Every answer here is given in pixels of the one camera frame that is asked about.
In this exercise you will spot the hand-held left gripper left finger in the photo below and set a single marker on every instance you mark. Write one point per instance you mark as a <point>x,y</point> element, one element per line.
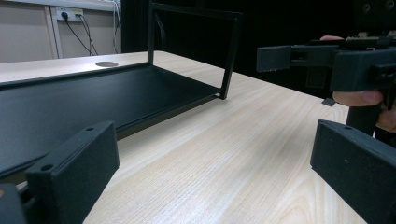
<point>74,168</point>

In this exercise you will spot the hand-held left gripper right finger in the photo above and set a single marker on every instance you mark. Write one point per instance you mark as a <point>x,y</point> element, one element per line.
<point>358,168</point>

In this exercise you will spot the black two-tier metal rack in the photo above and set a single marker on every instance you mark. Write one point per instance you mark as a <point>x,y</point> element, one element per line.
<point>77,102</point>

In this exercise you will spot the grey tape piece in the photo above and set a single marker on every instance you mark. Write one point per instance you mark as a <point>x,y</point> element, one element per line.
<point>329,102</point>

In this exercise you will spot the black curtain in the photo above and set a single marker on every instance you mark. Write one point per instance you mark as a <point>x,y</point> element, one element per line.
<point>280,21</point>

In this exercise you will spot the round grey table grommet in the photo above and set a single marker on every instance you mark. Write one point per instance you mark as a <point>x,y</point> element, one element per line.
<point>106,64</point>

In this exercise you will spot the beige wooden partition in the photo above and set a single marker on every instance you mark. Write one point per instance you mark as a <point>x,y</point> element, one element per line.
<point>21,34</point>

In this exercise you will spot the white wall power outlet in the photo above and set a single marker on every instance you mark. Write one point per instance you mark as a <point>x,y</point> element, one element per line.
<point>70,14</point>

